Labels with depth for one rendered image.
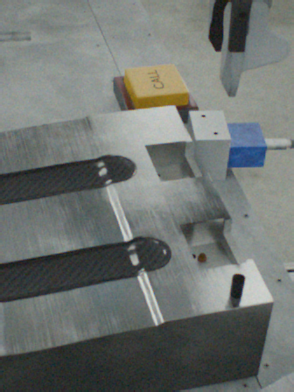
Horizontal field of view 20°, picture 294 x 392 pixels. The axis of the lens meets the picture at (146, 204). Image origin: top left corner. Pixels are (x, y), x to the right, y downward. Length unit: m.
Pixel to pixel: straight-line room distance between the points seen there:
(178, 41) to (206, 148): 1.86
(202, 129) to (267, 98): 1.63
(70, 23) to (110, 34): 0.06
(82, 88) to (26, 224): 0.34
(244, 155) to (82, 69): 0.27
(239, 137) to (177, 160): 0.10
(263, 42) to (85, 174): 0.20
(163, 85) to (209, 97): 1.50
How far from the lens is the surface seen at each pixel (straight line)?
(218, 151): 0.84
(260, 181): 2.15
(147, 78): 0.95
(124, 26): 1.12
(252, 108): 2.41
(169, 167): 0.78
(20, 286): 0.64
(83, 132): 0.77
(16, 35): 1.03
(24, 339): 0.60
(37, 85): 1.00
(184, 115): 0.93
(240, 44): 0.74
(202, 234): 0.69
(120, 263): 0.65
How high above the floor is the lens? 1.35
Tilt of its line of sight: 41 degrees down
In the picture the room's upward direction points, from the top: 4 degrees clockwise
